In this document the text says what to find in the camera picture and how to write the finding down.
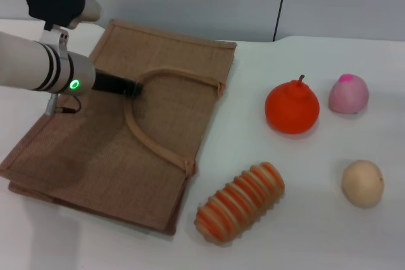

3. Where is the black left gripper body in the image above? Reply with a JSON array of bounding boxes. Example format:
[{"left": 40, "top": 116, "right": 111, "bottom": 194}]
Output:
[{"left": 91, "top": 68, "right": 144, "bottom": 97}]

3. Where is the brown jute handbag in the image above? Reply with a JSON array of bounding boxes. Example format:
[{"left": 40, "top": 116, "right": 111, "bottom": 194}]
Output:
[{"left": 0, "top": 19, "right": 238, "bottom": 236}]

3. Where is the pink peach toy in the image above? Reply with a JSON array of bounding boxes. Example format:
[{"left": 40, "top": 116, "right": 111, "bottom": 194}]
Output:
[{"left": 328, "top": 73, "right": 370, "bottom": 115}]

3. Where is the orange striped bread toy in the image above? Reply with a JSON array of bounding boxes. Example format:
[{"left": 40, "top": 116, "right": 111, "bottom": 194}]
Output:
[{"left": 194, "top": 161, "right": 285, "bottom": 245}]

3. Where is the orange pear toy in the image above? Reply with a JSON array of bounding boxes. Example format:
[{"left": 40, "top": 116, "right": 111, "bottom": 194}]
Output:
[{"left": 265, "top": 74, "right": 320, "bottom": 135}]

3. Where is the thin dark vertical rod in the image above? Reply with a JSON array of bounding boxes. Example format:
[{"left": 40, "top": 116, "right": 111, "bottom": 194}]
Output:
[{"left": 272, "top": 0, "right": 291, "bottom": 42}]

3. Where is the beige round fruit toy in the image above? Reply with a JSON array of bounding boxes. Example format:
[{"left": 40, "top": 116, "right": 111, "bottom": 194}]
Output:
[{"left": 340, "top": 159, "right": 385, "bottom": 209}]

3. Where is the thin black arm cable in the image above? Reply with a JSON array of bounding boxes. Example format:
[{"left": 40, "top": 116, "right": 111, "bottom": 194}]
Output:
[{"left": 55, "top": 95, "right": 84, "bottom": 114}]

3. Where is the black beige left wrist camera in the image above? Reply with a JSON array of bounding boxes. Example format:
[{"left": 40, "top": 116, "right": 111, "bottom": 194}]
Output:
[{"left": 25, "top": 0, "right": 102, "bottom": 53}]

